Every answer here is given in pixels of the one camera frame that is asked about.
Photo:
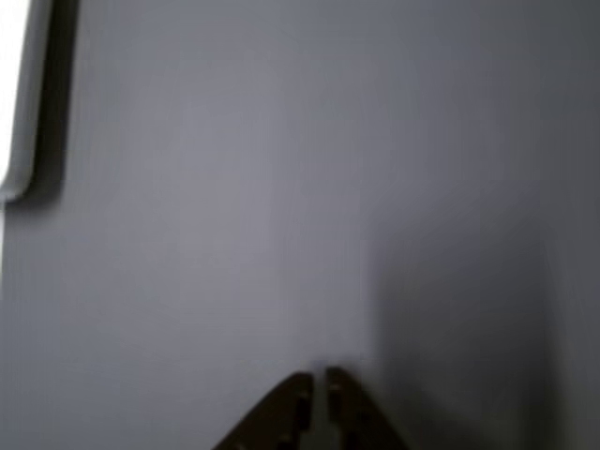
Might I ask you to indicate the white control device with knobs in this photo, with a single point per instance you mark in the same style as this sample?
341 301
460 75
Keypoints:
14 94

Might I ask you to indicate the grey desk mat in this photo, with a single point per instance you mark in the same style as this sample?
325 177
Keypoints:
262 211

